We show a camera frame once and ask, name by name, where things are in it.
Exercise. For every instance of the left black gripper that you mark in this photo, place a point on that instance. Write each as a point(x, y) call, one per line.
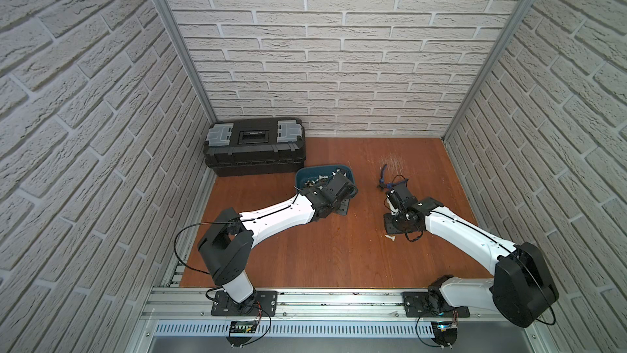
point(340, 188)

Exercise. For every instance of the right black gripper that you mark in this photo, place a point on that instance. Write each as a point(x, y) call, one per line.
point(389, 226)

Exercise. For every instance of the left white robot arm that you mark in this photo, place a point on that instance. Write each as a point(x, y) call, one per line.
point(227, 244)

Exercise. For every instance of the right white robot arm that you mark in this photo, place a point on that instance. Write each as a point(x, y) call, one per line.
point(521, 287)

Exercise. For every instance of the teal plastic storage tray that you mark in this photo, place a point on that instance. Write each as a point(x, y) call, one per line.
point(314, 173)

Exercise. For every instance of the black plastic toolbox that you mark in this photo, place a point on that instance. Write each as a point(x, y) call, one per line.
point(255, 146)

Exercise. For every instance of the right circuit board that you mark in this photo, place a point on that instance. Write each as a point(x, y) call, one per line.
point(445, 334)

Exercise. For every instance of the circuit board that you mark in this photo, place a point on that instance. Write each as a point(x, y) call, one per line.
point(445, 334)
point(241, 332)

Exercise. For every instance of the left circuit board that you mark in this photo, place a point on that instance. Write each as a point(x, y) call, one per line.
point(241, 332)

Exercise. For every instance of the blue handled pliers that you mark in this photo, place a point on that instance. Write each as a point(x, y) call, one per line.
point(384, 179)

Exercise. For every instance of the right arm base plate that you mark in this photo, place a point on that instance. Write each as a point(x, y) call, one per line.
point(426, 303)

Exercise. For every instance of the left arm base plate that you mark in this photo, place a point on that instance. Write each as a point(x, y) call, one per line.
point(261, 302)

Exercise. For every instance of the aluminium mounting rail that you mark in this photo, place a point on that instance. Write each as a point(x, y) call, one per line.
point(290, 304)

